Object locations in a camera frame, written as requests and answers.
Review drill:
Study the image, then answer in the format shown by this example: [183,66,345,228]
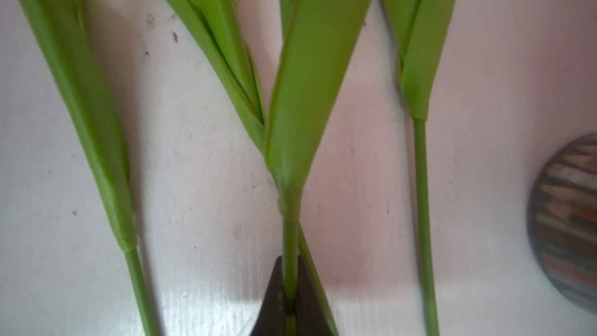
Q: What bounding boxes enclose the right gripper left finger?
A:
[250,257,286,336]

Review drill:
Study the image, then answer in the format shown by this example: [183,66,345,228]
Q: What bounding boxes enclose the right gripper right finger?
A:
[295,256,333,336]

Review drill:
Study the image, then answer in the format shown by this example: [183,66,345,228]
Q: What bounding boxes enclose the patterned pen cup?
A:
[526,132,596,314]

